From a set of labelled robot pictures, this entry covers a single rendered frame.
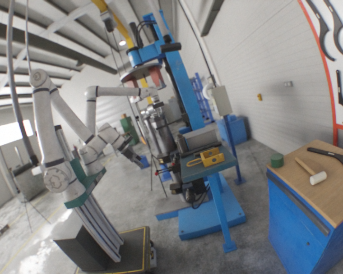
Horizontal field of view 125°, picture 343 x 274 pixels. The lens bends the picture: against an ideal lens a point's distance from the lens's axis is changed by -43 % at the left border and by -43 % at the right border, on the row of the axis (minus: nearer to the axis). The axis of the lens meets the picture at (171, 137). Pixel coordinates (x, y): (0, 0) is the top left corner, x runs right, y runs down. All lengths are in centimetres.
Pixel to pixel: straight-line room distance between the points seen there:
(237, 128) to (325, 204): 358
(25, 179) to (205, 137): 846
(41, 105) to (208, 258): 194
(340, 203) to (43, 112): 160
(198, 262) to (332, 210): 140
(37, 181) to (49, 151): 826
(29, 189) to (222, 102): 873
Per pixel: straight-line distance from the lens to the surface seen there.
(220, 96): 219
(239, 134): 425
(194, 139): 156
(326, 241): 94
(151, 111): 200
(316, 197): 93
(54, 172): 96
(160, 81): 192
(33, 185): 908
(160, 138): 200
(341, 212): 88
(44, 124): 99
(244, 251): 183
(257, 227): 200
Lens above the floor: 156
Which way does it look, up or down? 11 degrees down
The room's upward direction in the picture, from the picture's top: 20 degrees counter-clockwise
